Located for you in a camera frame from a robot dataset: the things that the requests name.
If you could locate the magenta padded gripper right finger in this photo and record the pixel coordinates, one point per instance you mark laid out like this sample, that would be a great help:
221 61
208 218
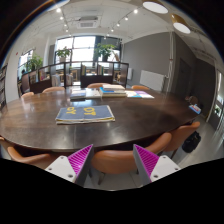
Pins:
152 167

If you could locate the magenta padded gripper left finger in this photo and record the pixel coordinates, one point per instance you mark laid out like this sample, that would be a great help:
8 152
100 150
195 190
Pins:
74 167

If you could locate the blue yellow towel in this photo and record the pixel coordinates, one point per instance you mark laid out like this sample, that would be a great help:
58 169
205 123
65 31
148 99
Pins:
90 114

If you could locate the tan leather chair front left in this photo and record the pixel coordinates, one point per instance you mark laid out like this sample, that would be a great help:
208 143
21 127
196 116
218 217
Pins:
27 156

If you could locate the tan leather chair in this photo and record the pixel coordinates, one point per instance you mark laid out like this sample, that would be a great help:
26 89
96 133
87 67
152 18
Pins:
118 162
27 156
179 135

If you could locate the tan leather chair front centre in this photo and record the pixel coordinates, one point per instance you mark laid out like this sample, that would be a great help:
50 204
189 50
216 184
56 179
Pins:
118 162

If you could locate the tan leather chair front right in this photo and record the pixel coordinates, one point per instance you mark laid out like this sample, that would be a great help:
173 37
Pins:
179 135

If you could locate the dark wooden oval table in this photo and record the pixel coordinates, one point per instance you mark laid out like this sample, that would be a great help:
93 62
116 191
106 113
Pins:
52 121

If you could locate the black bag on floor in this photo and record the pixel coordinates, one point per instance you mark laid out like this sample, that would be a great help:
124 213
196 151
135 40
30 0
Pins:
191 142

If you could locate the purple blue magazine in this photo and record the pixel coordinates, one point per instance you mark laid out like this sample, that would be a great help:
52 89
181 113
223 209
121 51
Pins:
138 94

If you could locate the tan chair far right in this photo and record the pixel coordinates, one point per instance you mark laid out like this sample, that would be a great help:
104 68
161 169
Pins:
139 87

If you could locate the tan chair far left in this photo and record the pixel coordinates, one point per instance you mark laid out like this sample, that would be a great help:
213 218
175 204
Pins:
53 89

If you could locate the stack of books centre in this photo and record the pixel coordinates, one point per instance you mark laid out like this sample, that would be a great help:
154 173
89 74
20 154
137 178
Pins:
109 90

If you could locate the tan chair far centre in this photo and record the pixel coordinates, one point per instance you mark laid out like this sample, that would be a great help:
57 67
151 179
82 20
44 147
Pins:
96 85

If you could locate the tan chair far left end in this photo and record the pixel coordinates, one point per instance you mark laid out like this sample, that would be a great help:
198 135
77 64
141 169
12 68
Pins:
27 94

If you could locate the dark wooden shelf unit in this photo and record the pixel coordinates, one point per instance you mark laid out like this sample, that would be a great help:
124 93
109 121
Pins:
75 73

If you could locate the potted plant by window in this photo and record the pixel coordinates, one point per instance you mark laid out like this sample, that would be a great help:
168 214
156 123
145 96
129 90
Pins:
34 63

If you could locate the potted plant left on shelf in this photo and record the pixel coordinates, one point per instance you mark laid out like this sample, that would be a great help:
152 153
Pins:
63 54

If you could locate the potted plant on shelf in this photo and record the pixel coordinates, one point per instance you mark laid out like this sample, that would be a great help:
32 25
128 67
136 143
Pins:
63 54
103 51

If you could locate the potted plant right on shelf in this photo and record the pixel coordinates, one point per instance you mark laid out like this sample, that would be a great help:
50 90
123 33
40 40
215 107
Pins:
103 51

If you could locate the ceiling air conditioner unit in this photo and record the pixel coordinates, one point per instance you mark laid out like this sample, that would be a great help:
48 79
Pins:
87 22

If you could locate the round ceiling lamp far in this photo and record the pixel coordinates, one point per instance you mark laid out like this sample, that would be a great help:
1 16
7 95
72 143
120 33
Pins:
180 24

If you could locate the round ceiling lamp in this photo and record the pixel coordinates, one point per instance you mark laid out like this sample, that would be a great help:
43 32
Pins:
155 6
180 24

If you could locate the round ceiling lamp near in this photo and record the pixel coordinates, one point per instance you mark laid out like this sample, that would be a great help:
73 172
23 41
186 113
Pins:
155 6

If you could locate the white wall radiator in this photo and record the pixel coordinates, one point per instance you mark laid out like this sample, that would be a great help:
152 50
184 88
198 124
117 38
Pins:
152 80

